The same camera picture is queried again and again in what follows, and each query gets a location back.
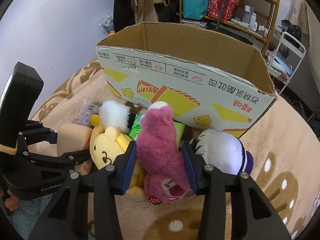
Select green pole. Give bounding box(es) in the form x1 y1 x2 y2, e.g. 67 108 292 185
215 0 226 32

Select wooden shelf rack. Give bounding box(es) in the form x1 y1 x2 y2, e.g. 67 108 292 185
177 0 282 54

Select white utility cart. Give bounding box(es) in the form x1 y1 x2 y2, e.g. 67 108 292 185
266 30 306 95

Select open cardboard box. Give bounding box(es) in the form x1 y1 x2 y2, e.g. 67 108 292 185
95 22 277 137

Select red patterned bag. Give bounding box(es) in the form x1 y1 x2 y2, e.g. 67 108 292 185
207 0 242 22

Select beige hanging trousers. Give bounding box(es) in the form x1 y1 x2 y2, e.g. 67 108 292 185
131 0 164 24

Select white fluffy duck keychain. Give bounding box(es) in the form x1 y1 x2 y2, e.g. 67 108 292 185
90 100 130 134

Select pink swirl roll plush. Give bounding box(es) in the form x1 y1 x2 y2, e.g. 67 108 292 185
56 123 93 176

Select pink bear plush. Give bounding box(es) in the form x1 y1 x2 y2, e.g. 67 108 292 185
136 101 191 203

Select green tissue pack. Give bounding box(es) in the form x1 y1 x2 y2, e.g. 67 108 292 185
129 113 185 148

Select white purple plush doll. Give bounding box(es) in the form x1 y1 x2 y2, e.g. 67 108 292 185
195 129 254 175

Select purple toy in plastic bag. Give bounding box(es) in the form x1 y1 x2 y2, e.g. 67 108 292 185
74 99 102 127

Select person's left hand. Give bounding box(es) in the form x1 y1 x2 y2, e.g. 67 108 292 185
4 190 21 212

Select yellow bear plush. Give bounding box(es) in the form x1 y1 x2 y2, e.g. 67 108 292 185
89 114 146 200

